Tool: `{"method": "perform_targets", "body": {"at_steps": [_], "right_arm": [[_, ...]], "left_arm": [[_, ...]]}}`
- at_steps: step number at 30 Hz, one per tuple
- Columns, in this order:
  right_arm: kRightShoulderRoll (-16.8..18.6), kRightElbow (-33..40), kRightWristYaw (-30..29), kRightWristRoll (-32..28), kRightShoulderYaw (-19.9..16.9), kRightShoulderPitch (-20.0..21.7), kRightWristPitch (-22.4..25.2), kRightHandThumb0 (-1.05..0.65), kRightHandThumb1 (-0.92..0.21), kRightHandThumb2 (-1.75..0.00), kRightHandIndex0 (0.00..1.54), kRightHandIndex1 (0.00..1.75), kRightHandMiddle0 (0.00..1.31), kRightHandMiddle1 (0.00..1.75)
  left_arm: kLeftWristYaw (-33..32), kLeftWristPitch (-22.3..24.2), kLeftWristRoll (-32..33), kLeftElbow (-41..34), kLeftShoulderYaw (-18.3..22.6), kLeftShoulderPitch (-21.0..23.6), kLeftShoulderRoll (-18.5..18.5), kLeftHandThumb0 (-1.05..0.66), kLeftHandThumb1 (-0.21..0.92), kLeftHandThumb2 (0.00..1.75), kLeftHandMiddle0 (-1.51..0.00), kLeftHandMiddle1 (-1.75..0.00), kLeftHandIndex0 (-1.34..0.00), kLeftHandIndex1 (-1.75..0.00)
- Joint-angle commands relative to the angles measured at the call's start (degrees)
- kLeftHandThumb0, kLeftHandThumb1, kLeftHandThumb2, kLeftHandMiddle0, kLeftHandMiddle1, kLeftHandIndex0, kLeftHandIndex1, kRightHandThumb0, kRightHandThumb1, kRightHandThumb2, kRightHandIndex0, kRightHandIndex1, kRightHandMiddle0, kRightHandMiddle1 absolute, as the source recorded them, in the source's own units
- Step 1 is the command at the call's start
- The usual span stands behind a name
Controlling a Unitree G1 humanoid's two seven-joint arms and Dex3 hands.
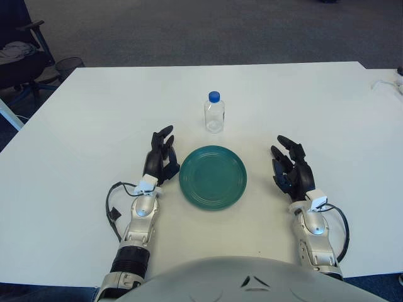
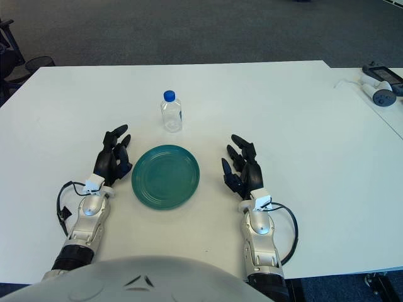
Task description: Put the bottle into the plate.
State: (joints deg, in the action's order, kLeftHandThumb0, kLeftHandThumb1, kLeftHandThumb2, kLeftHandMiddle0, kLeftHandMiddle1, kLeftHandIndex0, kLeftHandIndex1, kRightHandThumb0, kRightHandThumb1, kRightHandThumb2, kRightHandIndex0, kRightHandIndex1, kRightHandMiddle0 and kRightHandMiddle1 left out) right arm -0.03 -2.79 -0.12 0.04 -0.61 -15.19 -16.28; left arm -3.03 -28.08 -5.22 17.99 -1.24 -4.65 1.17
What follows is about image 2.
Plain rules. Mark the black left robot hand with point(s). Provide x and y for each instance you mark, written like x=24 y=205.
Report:
x=105 y=160

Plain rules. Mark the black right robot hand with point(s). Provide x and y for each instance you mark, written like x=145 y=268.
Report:
x=252 y=173

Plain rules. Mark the clear bottle with blue cap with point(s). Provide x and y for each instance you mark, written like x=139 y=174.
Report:
x=171 y=116

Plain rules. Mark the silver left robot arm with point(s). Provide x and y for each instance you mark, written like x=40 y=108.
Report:
x=89 y=214

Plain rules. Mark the green round plate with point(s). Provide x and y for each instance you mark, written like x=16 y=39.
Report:
x=165 y=176

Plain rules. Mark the grey robot torso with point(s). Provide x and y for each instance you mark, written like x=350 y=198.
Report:
x=126 y=283

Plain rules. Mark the black office chair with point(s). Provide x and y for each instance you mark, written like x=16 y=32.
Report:
x=7 y=56

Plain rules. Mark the white and grey handheld controller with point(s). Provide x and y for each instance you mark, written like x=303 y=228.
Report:
x=382 y=97

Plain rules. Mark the black handheld screen device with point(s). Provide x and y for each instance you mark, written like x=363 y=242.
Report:
x=382 y=75

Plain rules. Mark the black table leg caster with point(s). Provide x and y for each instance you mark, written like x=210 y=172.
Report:
x=378 y=283

